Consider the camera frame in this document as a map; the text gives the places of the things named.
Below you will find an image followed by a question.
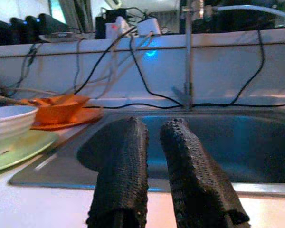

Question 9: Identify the steel faucet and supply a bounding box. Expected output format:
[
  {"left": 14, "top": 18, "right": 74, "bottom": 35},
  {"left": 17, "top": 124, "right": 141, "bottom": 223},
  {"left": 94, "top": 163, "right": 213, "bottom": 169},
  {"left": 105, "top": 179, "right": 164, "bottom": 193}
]
[{"left": 171, "top": 0, "right": 195, "bottom": 112}]

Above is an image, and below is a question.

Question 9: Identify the grey curtain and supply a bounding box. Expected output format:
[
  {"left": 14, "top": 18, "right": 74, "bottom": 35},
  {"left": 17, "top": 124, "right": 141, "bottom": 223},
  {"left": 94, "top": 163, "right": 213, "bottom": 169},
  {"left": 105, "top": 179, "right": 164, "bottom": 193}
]
[{"left": 58, "top": 0, "right": 93, "bottom": 33}]

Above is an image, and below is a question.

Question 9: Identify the silver round dish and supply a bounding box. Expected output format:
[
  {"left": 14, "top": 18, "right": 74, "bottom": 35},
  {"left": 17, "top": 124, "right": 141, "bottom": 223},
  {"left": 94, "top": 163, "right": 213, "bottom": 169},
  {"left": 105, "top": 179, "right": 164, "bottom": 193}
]
[{"left": 38, "top": 31, "right": 79, "bottom": 44}]

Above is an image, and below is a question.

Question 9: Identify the white ceramic bowl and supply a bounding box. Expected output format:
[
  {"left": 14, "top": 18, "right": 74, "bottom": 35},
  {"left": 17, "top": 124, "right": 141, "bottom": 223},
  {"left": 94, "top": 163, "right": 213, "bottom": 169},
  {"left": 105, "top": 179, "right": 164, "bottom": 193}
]
[{"left": 0, "top": 105, "right": 39, "bottom": 157}]

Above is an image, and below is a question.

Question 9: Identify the white cable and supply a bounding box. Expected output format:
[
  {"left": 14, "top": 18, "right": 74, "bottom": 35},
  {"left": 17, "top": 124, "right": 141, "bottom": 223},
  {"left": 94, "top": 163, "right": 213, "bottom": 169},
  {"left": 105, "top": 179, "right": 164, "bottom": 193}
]
[{"left": 85, "top": 32, "right": 155, "bottom": 99}]

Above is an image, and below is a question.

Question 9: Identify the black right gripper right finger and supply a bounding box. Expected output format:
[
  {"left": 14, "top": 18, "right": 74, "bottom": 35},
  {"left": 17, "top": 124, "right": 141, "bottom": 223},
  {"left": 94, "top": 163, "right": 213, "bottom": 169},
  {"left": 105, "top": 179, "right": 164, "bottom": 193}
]
[{"left": 159, "top": 118, "right": 250, "bottom": 228}]

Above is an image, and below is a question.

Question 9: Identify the black cable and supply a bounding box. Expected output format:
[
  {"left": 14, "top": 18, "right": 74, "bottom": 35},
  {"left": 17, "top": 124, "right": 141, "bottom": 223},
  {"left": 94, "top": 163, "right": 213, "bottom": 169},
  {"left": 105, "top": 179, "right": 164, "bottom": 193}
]
[
  {"left": 74, "top": 26, "right": 137, "bottom": 95},
  {"left": 84, "top": 102, "right": 285, "bottom": 110},
  {"left": 129, "top": 35, "right": 183, "bottom": 107},
  {"left": 229, "top": 28, "right": 266, "bottom": 106}
]

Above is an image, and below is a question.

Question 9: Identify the orange bowl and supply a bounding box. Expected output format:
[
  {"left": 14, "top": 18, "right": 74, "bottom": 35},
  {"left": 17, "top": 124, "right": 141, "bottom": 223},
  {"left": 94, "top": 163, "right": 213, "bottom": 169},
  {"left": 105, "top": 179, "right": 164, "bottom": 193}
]
[{"left": 26, "top": 94, "right": 91, "bottom": 124}]

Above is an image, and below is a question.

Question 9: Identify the black box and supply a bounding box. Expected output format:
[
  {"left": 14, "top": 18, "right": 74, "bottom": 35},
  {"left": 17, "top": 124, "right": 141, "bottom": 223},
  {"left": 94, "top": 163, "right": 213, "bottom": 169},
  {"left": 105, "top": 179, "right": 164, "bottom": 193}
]
[{"left": 95, "top": 8, "right": 129, "bottom": 40}]

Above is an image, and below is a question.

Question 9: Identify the brown wooden chopstick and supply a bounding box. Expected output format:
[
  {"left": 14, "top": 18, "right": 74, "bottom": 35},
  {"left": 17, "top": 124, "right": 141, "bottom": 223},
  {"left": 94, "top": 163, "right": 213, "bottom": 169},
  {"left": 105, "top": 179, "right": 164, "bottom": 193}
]
[{"left": 0, "top": 95, "right": 40, "bottom": 107}]

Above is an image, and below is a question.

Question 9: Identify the orange plate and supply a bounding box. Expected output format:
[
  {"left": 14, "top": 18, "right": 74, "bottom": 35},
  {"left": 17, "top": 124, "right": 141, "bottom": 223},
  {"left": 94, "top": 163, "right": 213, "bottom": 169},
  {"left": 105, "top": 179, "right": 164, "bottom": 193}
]
[{"left": 30, "top": 107, "right": 105, "bottom": 131}]

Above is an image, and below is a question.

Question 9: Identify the green plate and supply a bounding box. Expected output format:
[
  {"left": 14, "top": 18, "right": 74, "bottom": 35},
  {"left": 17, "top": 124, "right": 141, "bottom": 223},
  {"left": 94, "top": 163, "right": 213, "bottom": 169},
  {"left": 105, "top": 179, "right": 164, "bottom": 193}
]
[{"left": 0, "top": 130, "right": 60, "bottom": 174}]

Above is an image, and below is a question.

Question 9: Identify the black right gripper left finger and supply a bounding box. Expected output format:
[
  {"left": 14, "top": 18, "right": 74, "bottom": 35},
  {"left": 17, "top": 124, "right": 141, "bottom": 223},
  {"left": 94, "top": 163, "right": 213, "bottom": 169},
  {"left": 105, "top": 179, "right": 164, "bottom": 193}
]
[{"left": 86, "top": 116, "right": 150, "bottom": 228}]

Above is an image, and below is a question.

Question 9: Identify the white hose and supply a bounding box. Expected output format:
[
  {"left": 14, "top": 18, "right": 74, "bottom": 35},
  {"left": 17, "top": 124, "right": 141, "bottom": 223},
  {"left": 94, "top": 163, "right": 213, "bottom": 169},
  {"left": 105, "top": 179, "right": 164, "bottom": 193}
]
[{"left": 212, "top": 4, "right": 285, "bottom": 22}]

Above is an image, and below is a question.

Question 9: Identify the stainless steel sink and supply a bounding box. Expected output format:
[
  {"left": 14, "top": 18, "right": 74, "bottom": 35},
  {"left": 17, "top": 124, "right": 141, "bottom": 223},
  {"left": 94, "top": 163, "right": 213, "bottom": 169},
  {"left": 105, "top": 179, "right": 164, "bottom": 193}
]
[{"left": 8, "top": 111, "right": 285, "bottom": 198}]

